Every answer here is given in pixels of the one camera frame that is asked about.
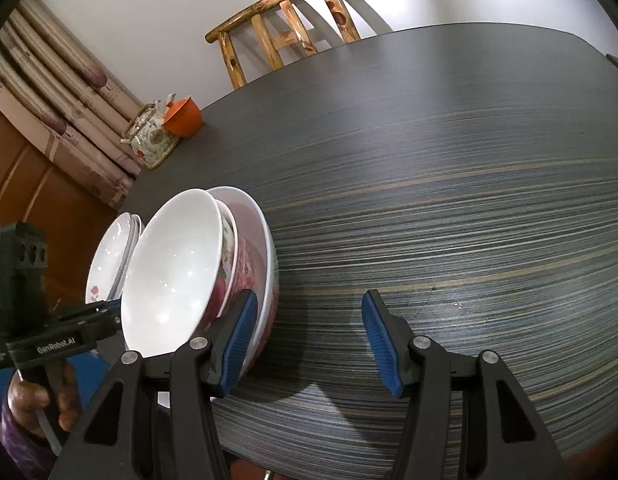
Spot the orange lidded teacup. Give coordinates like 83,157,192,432
161,96,204,137

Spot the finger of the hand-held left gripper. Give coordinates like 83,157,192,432
53,299,122,325

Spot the person's left hand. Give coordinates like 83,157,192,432
8,360,82,441

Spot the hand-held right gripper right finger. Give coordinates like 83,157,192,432
361,289,572,480

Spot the floral ceramic teapot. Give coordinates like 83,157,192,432
120,92,182,170

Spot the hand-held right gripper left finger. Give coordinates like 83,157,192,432
49,290,260,480

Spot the light wooden chair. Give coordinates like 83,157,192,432
205,0,362,90

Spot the medium white floral bowl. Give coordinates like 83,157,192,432
214,199,260,321

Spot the white floral deep plate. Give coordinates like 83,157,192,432
86,212,135,306
109,214,143,301

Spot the beige patterned curtain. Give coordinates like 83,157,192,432
0,0,142,208

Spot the small white floral bowl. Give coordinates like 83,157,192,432
120,188,235,361

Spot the large white floral bowl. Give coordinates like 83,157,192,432
206,186,281,398

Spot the person's left forearm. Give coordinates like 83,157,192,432
0,390,57,480

